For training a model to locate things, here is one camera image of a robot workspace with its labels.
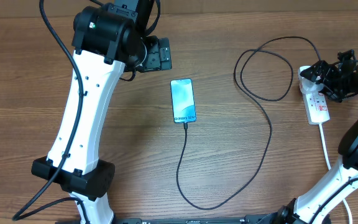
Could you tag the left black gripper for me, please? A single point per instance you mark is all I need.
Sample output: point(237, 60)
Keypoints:
point(158, 60)

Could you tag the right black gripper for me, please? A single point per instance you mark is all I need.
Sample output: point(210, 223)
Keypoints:
point(325, 78)

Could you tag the smartphone with light screen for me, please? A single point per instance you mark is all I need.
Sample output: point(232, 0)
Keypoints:
point(183, 102)

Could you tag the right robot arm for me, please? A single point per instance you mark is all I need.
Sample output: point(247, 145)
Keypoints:
point(339, 182)

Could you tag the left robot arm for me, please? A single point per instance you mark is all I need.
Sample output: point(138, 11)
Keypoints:
point(109, 40)

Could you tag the white charger plug adapter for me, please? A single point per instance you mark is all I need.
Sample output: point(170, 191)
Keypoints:
point(307, 86)

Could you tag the white power strip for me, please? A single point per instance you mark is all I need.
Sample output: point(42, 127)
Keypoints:
point(315, 105)

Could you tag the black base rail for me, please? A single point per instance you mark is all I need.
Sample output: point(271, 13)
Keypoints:
point(248, 219)

